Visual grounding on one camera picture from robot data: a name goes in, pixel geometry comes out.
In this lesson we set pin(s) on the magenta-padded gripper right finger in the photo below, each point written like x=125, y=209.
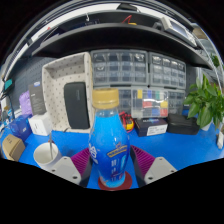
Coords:
x=160, y=168

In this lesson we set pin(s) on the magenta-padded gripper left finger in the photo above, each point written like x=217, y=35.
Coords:
x=65, y=168

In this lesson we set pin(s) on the blue drink bottle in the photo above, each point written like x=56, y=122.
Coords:
x=110, y=140

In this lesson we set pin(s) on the white ribbed cup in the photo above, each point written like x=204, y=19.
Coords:
x=43, y=156

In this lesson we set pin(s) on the thin metal stirring stick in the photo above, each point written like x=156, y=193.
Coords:
x=50, y=143

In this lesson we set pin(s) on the black box with white label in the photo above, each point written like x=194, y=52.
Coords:
x=150, y=127

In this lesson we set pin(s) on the black carry case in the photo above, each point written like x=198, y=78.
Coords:
x=182, y=124

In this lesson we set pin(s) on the small white box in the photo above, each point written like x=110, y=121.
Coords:
x=40, y=124

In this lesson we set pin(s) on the yellow multimeter with red leads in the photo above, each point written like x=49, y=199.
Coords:
x=128, y=123

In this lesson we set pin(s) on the brown cardboard box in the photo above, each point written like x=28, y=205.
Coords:
x=13, y=148

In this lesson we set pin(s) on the blue carton box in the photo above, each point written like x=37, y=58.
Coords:
x=20, y=126

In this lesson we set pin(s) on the white power adapter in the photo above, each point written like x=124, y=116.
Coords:
x=220, y=140

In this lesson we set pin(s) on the dark grey upright box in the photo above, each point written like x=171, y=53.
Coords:
x=36, y=98

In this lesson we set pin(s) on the purple plastic bag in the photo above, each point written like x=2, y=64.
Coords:
x=25, y=103

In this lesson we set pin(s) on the green potted plant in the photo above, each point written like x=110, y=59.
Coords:
x=203, y=103

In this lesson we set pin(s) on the white pegboard tray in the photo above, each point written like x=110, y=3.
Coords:
x=55, y=86

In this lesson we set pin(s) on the narrow grey drawer cabinet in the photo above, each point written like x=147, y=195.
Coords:
x=166, y=71

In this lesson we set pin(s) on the wide grey drawer cabinet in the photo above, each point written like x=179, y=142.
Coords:
x=118, y=68

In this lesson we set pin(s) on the white shelf unit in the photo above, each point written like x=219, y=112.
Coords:
x=208, y=43

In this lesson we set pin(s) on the black wall shelf unit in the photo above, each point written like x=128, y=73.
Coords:
x=116, y=36

